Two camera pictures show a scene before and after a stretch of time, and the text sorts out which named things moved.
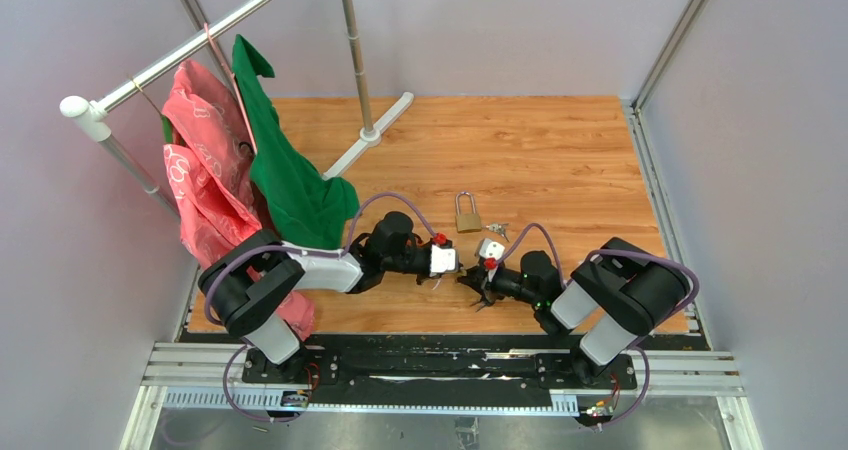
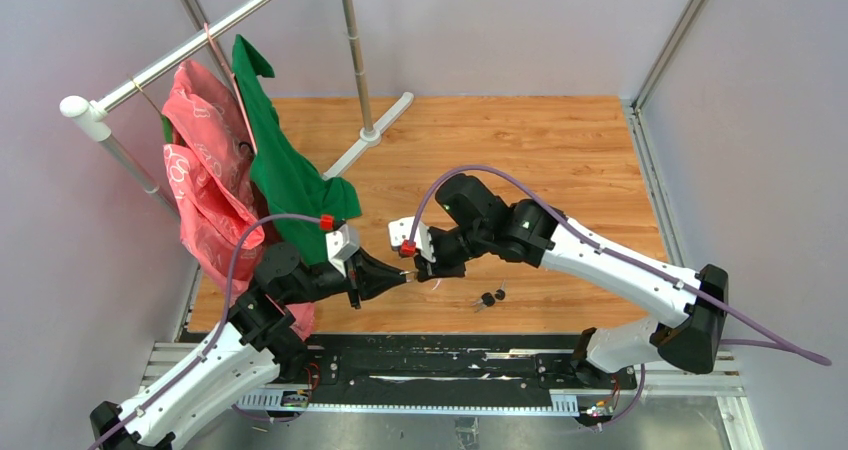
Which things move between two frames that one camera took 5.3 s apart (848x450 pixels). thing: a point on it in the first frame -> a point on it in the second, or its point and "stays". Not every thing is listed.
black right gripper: x=478 y=278 -> x=425 y=269
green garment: x=304 y=205 stays
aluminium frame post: x=709 y=372 stays
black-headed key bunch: x=483 y=302 stays
